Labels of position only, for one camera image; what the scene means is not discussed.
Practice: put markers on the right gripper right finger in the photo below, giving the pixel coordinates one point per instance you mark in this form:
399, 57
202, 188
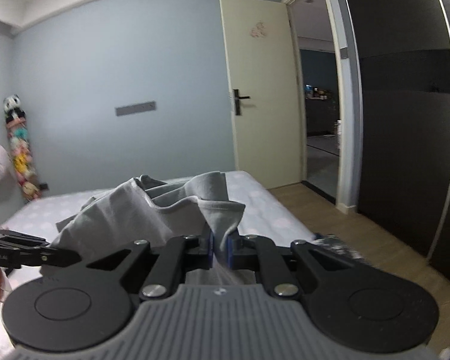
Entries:
241, 253

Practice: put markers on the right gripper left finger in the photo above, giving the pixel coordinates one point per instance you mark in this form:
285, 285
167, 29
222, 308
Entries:
200, 250

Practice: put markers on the grey t-shirt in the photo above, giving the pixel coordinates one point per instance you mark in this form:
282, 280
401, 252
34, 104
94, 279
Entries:
144, 208

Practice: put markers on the blue bedsheet with pink clouds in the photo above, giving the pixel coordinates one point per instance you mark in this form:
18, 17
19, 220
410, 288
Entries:
263, 215

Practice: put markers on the dark patterned folded garment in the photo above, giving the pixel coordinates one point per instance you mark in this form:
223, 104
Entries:
334, 244

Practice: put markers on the hanging plush toy organizer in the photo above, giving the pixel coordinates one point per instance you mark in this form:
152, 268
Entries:
20, 151

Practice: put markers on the cream bedroom door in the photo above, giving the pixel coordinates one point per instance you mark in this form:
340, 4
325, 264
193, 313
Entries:
262, 79

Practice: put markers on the dark wardrobe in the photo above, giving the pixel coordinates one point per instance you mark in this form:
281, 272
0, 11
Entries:
404, 58

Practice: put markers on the grey wall plate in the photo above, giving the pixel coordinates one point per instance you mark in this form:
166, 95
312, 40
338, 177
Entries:
135, 108

